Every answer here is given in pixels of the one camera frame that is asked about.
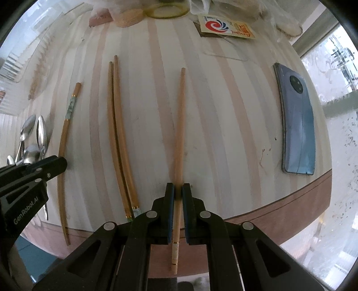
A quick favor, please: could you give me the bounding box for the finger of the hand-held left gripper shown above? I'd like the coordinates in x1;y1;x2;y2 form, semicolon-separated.
0;155;68;182

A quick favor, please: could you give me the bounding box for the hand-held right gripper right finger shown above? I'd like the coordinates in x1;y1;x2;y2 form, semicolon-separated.
182;183;331;291

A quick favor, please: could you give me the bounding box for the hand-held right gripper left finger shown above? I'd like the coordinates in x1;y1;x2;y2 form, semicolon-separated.
32;183;175;291

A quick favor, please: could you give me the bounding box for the wooden chopstick with gold bands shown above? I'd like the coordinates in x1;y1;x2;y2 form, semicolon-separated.
170;67;187;276

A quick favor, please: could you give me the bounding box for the wooden chopstick with green pattern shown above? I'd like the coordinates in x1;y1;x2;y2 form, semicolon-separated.
57;82;84;246

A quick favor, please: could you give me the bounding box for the plain wooden chopstick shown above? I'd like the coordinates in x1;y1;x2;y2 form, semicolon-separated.
113;55;141;217
108;62;134;223

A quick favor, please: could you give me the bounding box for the clear plastic container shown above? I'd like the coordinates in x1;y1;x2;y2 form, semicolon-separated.
0;26;58;101

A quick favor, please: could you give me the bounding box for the blue smartphone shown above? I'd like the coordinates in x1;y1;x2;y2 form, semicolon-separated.
273;62;317;176

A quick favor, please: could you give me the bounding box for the pink packet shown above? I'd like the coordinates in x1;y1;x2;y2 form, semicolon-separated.
89;7;113;28

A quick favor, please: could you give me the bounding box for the woven straw pad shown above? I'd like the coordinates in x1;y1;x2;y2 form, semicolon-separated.
115;8;145;28

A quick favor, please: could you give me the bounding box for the yellow packet with red swirl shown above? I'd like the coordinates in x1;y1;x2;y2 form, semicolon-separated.
195;14;256;40

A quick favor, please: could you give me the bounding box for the white plastic bag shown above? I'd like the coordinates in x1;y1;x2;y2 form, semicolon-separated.
190;0;304;36

